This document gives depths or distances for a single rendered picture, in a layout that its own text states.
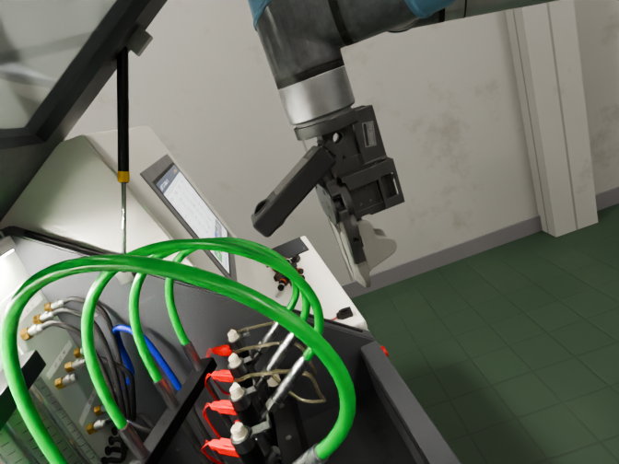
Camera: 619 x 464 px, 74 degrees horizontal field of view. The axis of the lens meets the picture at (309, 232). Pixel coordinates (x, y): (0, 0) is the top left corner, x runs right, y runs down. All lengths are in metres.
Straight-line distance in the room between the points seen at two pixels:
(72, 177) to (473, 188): 2.60
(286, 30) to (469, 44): 2.54
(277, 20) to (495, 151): 2.70
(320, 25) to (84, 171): 0.54
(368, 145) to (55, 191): 0.58
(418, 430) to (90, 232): 0.67
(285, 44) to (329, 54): 0.04
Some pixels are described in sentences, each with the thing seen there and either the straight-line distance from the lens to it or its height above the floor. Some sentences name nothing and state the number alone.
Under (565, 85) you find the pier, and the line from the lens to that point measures 3.05.
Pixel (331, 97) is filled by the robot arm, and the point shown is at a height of 1.48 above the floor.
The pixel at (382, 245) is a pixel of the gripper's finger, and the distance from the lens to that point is 0.49.
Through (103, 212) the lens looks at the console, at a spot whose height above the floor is 1.41.
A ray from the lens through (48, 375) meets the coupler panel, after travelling 0.80.
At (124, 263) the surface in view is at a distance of 0.37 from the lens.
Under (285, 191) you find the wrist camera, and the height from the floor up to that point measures 1.41.
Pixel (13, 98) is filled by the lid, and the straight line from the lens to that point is 0.62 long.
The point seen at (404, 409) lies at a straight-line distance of 0.78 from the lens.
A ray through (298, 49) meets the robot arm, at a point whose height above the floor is 1.53.
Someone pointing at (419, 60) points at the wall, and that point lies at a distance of 2.81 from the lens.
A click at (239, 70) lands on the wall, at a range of 2.66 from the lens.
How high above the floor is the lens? 1.50
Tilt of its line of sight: 19 degrees down
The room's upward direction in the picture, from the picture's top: 20 degrees counter-clockwise
